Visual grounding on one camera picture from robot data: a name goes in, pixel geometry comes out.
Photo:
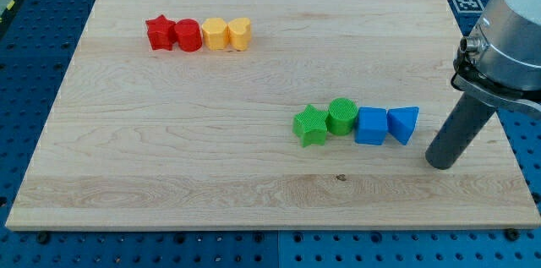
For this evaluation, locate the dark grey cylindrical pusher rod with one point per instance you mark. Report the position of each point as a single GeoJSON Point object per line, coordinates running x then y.
{"type": "Point", "coordinates": [463, 124]}

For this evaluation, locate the blue triangle block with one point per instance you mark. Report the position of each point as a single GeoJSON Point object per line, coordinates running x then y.
{"type": "Point", "coordinates": [402, 123]}

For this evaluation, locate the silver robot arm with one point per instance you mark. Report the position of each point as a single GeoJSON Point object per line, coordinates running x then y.
{"type": "Point", "coordinates": [497, 66]}

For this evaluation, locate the blue cube block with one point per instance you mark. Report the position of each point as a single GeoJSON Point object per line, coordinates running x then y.
{"type": "Point", "coordinates": [372, 126]}

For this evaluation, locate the white fiducial marker tag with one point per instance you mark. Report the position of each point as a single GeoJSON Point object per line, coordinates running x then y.
{"type": "Point", "coordinates": [468, 6]}

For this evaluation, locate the green cylinder block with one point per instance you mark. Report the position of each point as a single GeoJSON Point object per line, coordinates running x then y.
{"type": "Point", "coordinates": [342, 116]}

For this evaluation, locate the green star block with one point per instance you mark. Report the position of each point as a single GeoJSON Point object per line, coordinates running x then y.
{"type": "Point", "coordinates": [310, 126]}

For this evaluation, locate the yellow heart block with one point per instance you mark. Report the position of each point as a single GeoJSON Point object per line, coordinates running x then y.
{"type": "Point", "coordinates": [240, 33]}

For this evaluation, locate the yellow hexagon block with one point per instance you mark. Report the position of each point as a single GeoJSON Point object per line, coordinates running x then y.
{"type": "Point", "coordinates": [215, 33]}

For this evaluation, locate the light wooden board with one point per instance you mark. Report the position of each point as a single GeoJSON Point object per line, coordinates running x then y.
{"type": "Point", "coordinates": [156, 140]}

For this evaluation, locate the red cylinder block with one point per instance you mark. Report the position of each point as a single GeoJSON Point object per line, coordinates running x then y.
{"type": "Point", "coordinates": [188, 35]}

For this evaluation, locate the red star block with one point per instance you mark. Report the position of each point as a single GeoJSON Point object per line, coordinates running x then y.
{"type": "Point", "coordinates": [160, 33]}

